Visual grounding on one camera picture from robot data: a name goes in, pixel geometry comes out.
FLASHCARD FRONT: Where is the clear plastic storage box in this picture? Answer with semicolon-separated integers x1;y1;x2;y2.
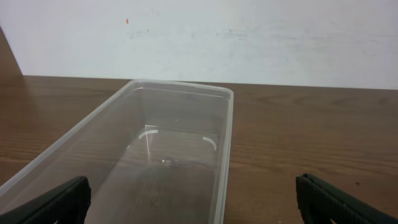
1;80;233;223

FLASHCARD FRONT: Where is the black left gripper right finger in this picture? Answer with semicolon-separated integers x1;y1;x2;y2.
295;174;397;224

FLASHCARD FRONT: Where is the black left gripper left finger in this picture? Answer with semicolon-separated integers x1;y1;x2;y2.
1;175;91;224

